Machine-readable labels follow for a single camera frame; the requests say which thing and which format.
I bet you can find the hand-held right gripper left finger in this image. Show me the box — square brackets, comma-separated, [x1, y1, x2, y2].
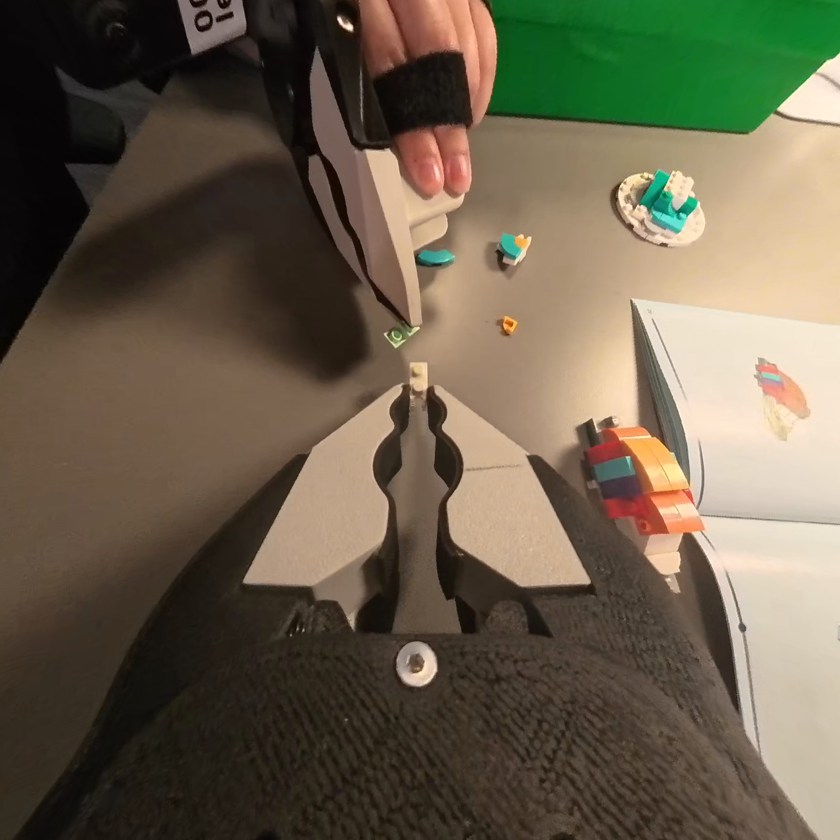
[241, 384, 412, 635]

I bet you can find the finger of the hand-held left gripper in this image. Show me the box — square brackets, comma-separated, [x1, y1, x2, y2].
[306, 153, 396, 311]
[307, 48, 423, 328]

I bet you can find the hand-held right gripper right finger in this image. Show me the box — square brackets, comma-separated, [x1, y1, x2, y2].
[427, 385, 595, 635]

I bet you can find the green plastic bin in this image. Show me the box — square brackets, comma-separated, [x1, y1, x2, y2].
[486, 0, 840, 136]

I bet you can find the person's left hand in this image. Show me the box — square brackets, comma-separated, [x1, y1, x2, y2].
[360, 0, 498, 198]

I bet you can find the orange red brick model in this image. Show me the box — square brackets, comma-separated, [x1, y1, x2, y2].
[577, 414, 707, 595]

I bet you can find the open instruction booklet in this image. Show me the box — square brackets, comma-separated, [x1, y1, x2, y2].
[630, 298, 840, 762]

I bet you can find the white round brick base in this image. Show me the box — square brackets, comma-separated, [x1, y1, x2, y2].
[615, 168, 707, 249]

